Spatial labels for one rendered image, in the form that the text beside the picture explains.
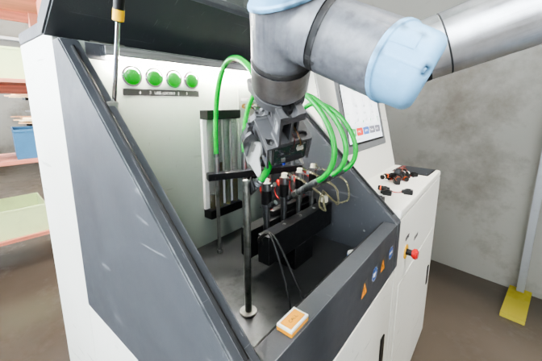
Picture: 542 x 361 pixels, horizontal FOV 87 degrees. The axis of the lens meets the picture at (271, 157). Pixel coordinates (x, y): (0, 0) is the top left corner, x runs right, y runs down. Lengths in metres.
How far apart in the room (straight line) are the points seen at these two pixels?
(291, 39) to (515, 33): 0.24
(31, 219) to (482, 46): 2.98
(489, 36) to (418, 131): 2.29
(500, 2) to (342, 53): 0.20
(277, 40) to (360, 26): 0.08
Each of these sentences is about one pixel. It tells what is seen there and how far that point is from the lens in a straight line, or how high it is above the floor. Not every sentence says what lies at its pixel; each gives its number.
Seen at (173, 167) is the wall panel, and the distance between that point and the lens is 0.90.
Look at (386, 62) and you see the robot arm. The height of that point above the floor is 1.35.
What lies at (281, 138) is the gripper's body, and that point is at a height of 1.26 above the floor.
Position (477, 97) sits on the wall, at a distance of 2.56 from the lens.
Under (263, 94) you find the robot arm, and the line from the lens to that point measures 0.36.
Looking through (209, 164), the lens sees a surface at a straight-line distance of 0.95.
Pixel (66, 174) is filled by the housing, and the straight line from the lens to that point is 0.87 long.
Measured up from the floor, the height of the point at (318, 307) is 0.95.
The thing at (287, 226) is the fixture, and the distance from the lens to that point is 0.81.
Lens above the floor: 1.31
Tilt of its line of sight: 11 degrees down
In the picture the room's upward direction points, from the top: straight up
